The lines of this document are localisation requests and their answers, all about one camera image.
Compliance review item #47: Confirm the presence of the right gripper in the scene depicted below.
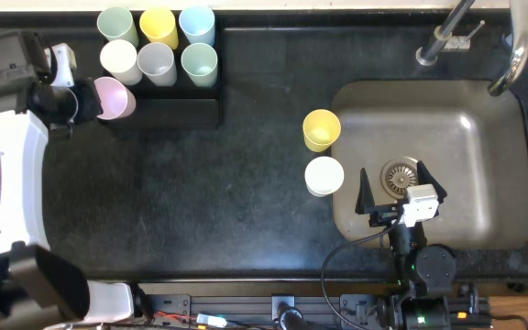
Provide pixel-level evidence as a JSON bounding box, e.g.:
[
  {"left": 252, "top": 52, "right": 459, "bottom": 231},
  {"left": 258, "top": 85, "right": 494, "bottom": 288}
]
[{"left": 354, "top": 159, "right": 448, "bottom": 228}]

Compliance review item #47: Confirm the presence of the white cup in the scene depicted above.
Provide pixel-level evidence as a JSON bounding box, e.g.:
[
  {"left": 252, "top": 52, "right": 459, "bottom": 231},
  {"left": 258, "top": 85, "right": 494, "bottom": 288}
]
[
  {"left": 303, "top": 156, "right": 346, "bottom": 198},
  {"left": 99, "top": 38, "right": 144, "bottom": 87}
]

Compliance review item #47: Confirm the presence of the steel sink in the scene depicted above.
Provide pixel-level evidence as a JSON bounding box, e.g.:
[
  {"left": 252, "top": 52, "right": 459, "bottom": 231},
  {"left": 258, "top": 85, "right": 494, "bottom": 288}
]
[{"left": 331, "top": 80, "right": 528, "bottom": 251}]

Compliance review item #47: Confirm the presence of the yellow cup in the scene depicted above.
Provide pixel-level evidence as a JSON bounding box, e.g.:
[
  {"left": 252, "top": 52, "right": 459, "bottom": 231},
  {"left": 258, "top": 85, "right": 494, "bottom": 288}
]
[
  {"left": 138, "top": 5, "right": 180, "bottom": 50},
  {"left": 302, "top": 108, "right": 342, "bottom": 154}
]

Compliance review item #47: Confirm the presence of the steel tap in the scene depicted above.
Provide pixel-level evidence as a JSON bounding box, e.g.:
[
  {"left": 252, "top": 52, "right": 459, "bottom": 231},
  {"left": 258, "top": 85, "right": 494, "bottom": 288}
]
[{"left": 414, "top": 0, "right": 528, "bottom": 97}]

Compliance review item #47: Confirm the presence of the black tray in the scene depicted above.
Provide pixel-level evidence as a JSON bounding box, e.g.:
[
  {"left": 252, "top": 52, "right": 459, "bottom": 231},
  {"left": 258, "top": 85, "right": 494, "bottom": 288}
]
[{"left": 101, "top": 13, "right": 224, "bottom": 129}]

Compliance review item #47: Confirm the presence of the green cup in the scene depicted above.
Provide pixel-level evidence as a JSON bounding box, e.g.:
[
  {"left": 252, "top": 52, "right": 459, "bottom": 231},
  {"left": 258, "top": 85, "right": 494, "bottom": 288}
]
[
  {"left": 96, "top": 5, "right": 140, "bottom": 49},
  {"left": 180, "top": 42, "right": 219, "bottom": 88}
]

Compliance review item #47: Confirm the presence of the blue cup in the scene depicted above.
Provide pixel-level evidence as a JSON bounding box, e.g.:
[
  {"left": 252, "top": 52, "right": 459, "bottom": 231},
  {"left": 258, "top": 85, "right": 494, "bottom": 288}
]
[{"left": 178, "top": 4, "right": 216, "bottom": 47}]

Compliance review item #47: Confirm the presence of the grey cup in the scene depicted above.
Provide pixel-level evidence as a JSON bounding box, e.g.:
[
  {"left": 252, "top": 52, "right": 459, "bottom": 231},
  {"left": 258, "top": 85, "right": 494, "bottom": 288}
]
[{"left": 136, "top": 41, "right": 179, "bottom": 88}]

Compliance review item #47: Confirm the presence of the pink cup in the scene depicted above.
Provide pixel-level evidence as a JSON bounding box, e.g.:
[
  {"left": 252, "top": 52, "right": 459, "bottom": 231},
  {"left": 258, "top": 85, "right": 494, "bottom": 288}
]
[{"left": 93, "top": 76, "right": 138, "bottom": 122}]

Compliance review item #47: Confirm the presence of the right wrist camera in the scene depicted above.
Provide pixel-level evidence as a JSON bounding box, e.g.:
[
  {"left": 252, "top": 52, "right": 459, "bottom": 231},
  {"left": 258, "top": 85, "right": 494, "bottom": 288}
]
[{"left": 399, "top": 183, "right": 440, "bottom": 229}]

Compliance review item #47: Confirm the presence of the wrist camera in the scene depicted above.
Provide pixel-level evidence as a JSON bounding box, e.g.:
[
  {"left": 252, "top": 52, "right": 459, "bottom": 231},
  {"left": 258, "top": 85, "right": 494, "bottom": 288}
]
[
  {"left": 46, "top": 43, "right": 78, "bottom": 88},
  {"left": 399, "top": 183, "right": 440, "bottom": 229}
]

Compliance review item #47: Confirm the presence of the mounting rail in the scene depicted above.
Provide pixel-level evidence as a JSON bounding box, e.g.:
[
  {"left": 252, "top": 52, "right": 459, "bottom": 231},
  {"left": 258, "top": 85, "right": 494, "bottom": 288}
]
[{"left": 130, "top": 283, "right": 528, "bottom": 330}]

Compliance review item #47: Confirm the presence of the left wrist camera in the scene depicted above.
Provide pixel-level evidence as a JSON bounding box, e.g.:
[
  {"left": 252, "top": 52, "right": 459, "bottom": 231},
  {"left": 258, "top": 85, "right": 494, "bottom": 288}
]
[{"left": 46, "top": 43, "right": 78, "bottom": 88}]

